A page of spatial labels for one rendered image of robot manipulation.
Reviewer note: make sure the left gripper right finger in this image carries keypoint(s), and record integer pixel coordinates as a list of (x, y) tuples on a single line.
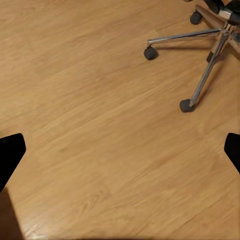
[(232, 149)]

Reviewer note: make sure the swivel chair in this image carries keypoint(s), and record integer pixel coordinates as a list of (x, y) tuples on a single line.
[(225, 32)]

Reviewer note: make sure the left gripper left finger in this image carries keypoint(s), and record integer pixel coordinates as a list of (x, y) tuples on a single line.
[(12, 149)]

